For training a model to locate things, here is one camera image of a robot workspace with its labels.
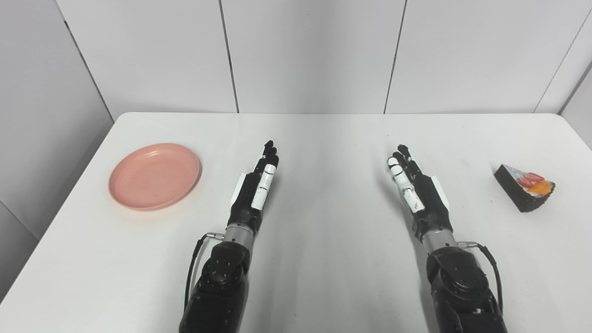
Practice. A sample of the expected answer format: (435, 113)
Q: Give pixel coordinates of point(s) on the black and white right hand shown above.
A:
(432, 203)

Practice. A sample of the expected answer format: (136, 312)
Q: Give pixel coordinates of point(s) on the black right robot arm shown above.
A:
(462, 286)

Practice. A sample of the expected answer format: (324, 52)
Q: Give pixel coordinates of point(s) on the black and white left hand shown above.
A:
(247, 199)

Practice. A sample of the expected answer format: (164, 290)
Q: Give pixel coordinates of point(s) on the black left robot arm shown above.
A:
(222, 286)

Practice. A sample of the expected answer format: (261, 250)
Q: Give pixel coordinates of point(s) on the pink round plate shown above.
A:
(155, 176)

